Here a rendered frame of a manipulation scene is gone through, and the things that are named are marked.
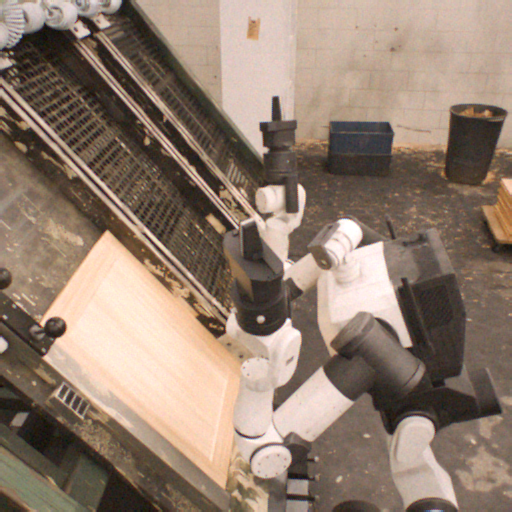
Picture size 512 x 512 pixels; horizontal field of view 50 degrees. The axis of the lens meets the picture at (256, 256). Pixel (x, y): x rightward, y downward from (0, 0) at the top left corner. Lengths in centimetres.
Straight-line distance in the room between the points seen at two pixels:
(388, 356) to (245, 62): 411
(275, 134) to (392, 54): 494
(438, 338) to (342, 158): 431
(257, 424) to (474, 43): 566
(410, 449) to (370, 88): 522
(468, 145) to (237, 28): 232
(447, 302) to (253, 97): 400
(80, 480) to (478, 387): 90
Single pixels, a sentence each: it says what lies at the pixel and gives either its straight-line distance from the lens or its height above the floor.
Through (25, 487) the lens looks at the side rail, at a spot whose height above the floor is 126.
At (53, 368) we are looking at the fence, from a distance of 110.
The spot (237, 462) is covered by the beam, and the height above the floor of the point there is 91.
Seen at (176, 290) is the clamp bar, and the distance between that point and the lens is 151.
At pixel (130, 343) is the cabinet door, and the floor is 118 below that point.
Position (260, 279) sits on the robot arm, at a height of 157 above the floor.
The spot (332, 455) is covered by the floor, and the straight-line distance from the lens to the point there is 260.
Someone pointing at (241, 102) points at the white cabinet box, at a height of 76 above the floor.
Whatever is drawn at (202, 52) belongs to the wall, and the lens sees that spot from 646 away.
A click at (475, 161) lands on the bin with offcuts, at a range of 550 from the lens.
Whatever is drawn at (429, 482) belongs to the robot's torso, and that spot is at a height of 75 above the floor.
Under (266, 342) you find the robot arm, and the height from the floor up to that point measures 141.
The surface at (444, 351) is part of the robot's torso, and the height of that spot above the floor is 122.
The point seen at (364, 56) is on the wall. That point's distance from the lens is 627.
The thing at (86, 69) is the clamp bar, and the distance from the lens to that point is 192.
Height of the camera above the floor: 198
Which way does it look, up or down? 30 degrees down
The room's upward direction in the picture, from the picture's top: straight up
